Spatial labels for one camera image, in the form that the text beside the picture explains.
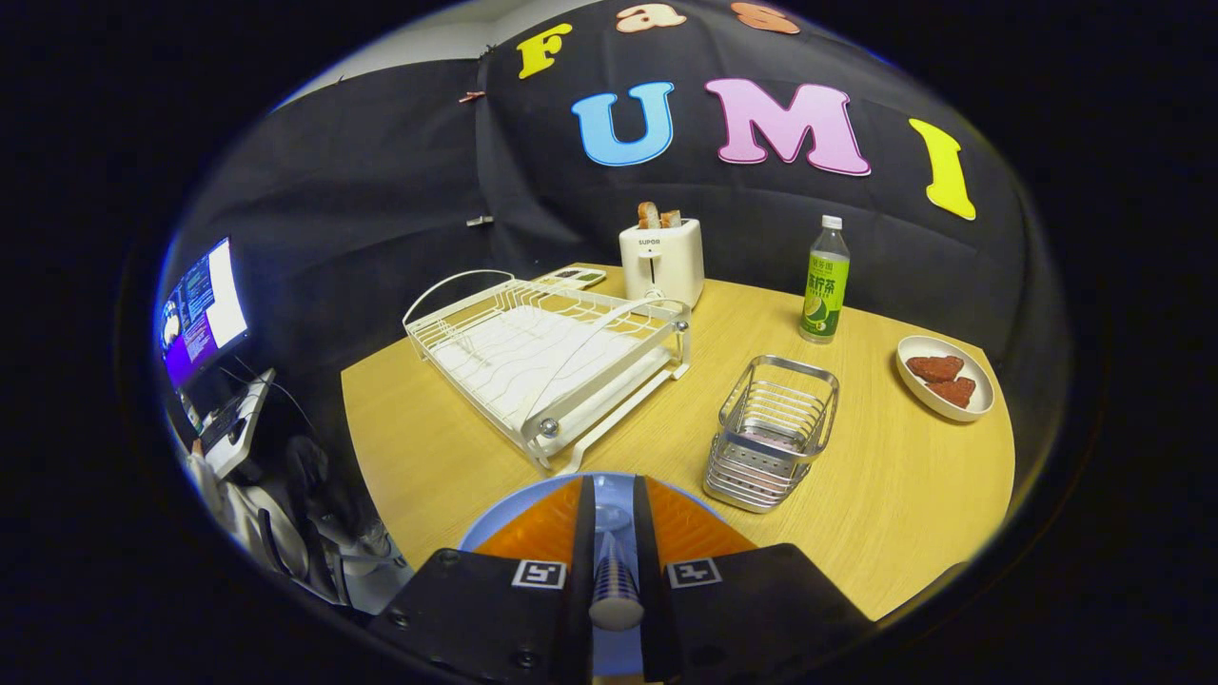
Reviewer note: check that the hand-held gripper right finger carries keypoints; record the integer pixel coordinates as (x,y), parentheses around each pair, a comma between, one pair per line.
(645,533)

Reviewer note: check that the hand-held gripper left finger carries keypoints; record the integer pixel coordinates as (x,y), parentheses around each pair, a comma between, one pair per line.
(582,533)

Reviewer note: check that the blue plate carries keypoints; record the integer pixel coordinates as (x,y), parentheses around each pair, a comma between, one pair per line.
(606,487)

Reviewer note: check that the white rack drip tray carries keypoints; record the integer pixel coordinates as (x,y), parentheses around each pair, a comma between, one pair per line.
(533,362)

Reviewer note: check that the small white dish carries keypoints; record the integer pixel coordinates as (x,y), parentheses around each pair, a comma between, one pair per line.
(913,385)

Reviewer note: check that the white divided condiment tray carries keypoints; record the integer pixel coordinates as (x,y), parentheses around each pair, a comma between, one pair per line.
(571,278)

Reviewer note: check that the white toaster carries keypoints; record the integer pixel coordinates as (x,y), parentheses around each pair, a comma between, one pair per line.
(666,266)

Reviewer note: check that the green label drink bottle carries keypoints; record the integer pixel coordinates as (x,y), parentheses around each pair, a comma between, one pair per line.
(824,285)

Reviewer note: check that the toasted bread slice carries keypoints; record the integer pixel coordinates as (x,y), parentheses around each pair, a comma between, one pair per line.
(649,215)
(671,219)

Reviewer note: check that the red meat slice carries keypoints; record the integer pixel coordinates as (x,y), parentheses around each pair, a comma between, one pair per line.
(954,392)
(934,368)

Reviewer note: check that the white desk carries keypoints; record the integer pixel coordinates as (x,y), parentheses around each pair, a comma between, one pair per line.
(249,419)

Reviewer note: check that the black keyboard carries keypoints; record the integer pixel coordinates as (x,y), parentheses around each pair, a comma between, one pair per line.
(221,428)

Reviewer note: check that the black backdrop cloth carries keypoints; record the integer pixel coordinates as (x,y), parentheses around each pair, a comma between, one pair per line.
(381,190)

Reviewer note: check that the computer monitor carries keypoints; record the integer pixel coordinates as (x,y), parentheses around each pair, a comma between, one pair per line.
(205,314)

